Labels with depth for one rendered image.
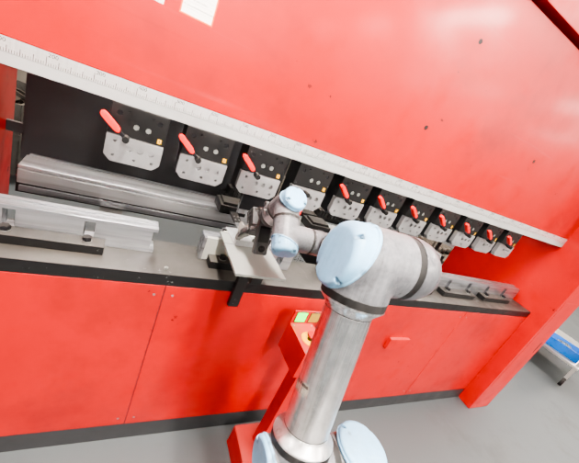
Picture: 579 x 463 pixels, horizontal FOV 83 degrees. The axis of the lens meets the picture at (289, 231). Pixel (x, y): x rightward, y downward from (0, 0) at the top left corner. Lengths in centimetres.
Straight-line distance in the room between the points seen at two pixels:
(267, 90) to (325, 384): 83
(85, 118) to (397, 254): 138
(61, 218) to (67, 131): 55
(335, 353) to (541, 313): 234
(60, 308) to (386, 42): 132
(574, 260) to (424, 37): 189
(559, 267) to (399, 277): 230
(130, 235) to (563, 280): 255
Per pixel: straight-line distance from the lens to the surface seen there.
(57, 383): 149
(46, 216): 120
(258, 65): 107
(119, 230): 120
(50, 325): 129
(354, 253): 50
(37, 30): 106
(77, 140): 166
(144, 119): 105
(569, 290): 277
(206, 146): 108
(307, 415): 64
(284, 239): 87
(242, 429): 179
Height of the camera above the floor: 154
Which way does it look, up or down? 22 degrees down
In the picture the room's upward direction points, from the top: 24 degrees clockwise
